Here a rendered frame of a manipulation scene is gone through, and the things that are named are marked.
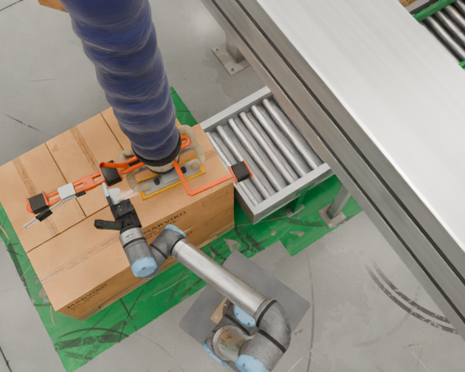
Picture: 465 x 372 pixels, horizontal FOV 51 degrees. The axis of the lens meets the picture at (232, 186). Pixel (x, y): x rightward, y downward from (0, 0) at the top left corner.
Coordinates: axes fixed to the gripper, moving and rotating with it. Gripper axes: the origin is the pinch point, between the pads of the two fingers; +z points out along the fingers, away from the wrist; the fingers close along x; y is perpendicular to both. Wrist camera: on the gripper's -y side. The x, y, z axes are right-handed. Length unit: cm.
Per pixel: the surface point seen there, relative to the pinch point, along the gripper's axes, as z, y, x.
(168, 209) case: 4, 20, -63
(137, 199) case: 16, 7, -63
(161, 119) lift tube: 11.1, 30.3, 14.0
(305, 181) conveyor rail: -4, 102, -98
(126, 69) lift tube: 11, 24, 52
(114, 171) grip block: 21.2, 4.0, -31.8
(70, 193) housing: 20.2, -18.2, -32.0
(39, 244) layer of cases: 32, -57, -103
